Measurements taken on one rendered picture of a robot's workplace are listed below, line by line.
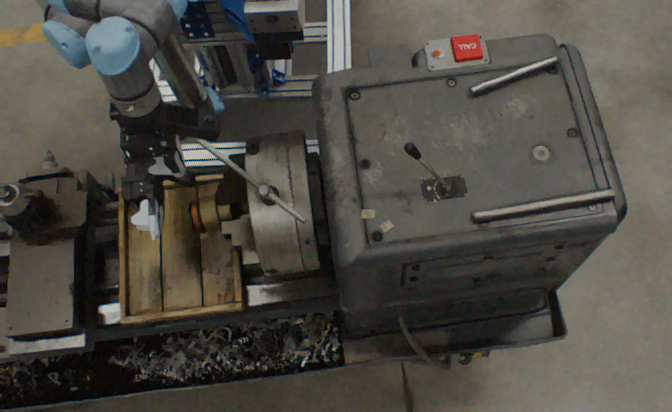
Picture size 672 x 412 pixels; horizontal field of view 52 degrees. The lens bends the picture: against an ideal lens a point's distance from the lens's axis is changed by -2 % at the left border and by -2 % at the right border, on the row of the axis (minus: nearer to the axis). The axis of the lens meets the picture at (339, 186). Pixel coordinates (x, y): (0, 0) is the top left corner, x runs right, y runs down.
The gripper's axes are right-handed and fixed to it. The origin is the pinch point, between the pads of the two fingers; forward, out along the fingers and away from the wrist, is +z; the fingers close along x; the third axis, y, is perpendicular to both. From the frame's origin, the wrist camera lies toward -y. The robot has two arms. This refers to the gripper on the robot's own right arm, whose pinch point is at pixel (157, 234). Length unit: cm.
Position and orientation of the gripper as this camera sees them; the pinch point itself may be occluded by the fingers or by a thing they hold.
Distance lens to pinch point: 160.6
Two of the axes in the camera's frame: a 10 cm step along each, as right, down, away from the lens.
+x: -0.6, -3.9, -9.2
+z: 1.2, 9.1, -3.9
